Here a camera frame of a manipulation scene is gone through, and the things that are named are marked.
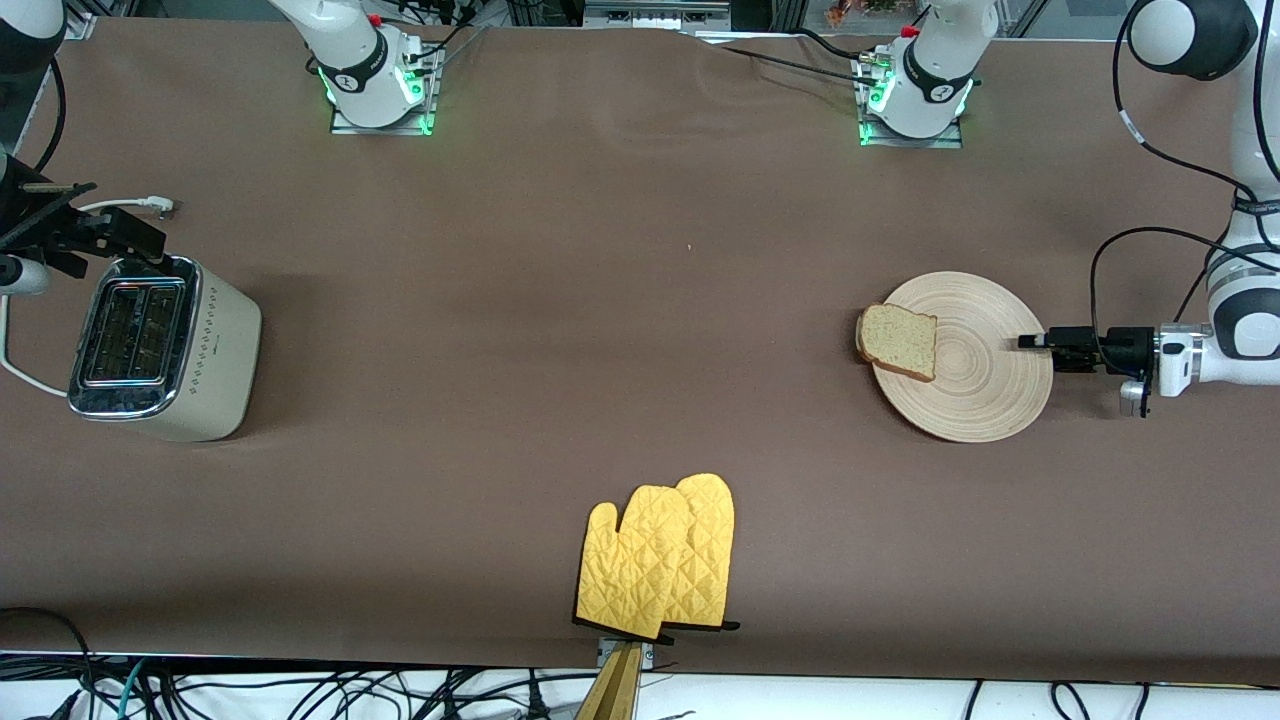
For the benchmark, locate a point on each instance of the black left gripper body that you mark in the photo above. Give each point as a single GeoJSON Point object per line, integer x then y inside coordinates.
{"type": "Point", "coordinates": [1127, 349]}

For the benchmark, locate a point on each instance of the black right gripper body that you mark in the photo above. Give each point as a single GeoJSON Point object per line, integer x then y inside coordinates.
{"type": "Point", "coordinates": [22, 212]}

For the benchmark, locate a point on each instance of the round pale wooden plate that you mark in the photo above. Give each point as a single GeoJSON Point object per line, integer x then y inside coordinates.
{"type": "Point", "coordinates": [990, 385]}

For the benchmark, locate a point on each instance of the slice of brown bread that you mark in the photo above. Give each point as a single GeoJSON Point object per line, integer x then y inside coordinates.
{"type": "Point", "coordinates": [900, 342]}

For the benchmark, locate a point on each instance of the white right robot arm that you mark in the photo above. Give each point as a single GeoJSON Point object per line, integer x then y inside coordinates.
{"type": "Point", "coordinates": [350, 60]}

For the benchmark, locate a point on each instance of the cream and chrome toaster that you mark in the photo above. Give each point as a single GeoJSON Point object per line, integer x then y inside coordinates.
{"type": "Point", "coordinates": [215, 350]}

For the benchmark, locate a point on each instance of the yellow quilted oven mitt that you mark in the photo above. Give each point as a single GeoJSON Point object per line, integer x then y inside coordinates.
{"type": "Point", "coordinates": [630, 570]}
{"type": "Point", "coordinates": [712, 540]}

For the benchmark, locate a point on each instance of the yellow wooden bar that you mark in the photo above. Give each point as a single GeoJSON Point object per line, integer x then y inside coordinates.
{"type": "Point", "coordinates": [615, 690]}

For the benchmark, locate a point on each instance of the metal corner bracket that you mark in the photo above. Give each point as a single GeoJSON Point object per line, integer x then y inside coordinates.
{"type": "Point", "coordinates": [78, 25]}

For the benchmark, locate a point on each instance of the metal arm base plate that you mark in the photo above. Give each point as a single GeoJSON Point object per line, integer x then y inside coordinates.
{"type": "Point", "coordinates": [950, 140]}
{"type": "Point", "coordinates": [425, 115]}

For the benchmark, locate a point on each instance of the small metal table bracket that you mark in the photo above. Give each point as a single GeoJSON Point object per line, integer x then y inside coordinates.
{"type": "Point", "coordinates": [645, 652]}

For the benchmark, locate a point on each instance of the metal frame rail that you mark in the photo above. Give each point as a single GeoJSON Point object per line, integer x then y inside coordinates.
{"type": "Point", "coordinates": [650, 15]}

